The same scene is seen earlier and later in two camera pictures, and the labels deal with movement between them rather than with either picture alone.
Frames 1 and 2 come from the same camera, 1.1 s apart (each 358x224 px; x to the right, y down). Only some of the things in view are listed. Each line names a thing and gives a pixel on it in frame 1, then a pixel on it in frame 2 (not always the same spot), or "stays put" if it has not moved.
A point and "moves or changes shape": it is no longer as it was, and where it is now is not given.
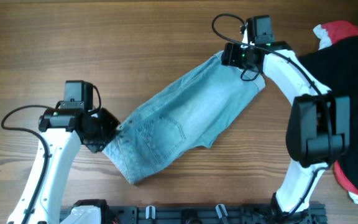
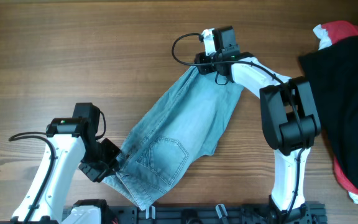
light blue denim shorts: (189, 113) moves or changes shape
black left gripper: (103, 129) -> (103, 162)
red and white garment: (331, 32) stays put
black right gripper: (230, 56) -> (204, 64)
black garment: (348, 67) stays put
